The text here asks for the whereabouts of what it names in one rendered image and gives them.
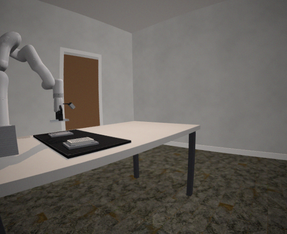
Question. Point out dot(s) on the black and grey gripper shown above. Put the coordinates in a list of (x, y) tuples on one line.
[(58, 108)]

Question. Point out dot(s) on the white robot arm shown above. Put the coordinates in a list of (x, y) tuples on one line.
[(9, 42)]

